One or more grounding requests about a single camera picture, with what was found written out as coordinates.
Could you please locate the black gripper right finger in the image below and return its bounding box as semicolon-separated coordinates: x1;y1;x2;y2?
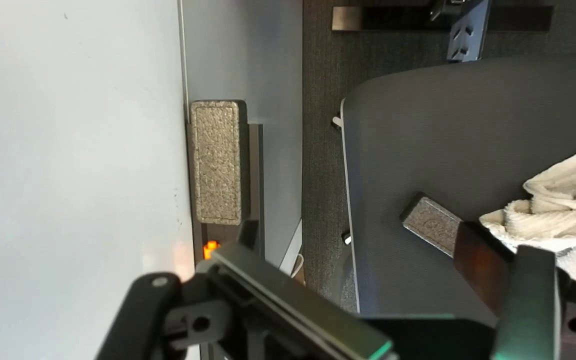
489;244;563;360

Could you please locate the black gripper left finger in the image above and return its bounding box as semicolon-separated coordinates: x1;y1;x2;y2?
195;241;395;360

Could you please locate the orange whiteboard marker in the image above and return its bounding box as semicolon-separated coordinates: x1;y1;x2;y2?
199;238;224;264

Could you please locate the grey felt tray eraser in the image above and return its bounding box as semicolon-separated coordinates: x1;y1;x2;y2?
188;97;247;227

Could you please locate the large white whiteboard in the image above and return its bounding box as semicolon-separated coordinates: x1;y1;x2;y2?
0;0;195;360

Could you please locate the white crumpled cloth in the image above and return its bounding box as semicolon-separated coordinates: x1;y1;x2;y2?
477;138;576;287

